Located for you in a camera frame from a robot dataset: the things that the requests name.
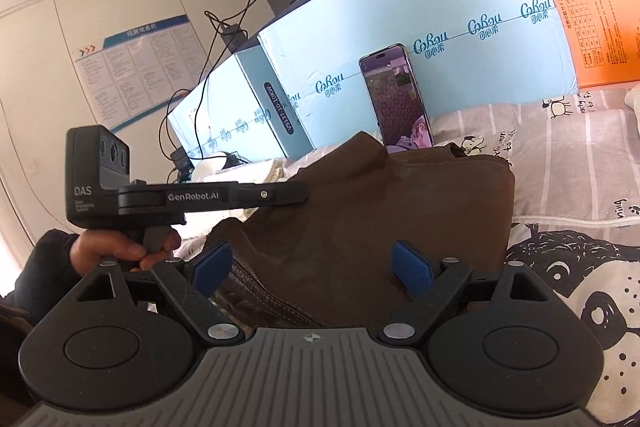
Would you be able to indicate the black power adapter left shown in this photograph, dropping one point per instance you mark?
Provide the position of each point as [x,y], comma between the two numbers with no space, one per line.
[234,37]

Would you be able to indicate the cream waffle blanket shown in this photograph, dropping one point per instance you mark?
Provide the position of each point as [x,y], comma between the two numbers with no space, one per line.
[269,171]

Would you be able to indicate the left light blue box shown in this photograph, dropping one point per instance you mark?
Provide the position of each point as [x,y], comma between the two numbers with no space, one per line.
[239,108]

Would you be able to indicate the large light blue box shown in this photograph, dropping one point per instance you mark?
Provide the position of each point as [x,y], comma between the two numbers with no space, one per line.
[463,53]

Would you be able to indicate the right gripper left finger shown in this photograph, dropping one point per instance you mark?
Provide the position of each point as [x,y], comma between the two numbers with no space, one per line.
[188,285]

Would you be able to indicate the smartphone leaning on box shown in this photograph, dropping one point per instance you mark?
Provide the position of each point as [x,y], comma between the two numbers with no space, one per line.
[396,99]

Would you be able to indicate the brown leather jacket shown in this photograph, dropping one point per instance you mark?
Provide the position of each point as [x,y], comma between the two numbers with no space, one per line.
[326,262]

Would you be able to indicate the wall notice poster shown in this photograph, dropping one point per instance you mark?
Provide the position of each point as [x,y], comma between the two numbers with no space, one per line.
[129,75]

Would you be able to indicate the person left hand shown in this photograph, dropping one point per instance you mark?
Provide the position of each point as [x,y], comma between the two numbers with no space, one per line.
[92,246]

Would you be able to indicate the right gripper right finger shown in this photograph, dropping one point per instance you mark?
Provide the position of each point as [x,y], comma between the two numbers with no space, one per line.
[434,287]

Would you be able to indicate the cartoon printed bed sheet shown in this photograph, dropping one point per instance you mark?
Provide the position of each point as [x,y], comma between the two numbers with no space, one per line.
[575,222]

